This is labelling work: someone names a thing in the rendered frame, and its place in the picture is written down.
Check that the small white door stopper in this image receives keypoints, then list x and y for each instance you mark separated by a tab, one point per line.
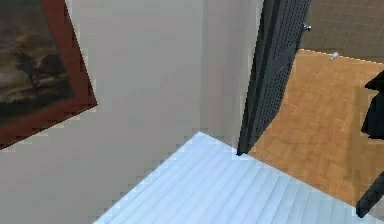
334	56

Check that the dark grey room door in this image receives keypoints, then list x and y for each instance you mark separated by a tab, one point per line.
273	73

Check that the dark grey door frame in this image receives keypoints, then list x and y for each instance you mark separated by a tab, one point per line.
370	196

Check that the silver round door knob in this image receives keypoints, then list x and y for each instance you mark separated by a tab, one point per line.
306	27

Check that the red framed landscape painting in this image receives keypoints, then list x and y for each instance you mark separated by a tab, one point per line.
31	66

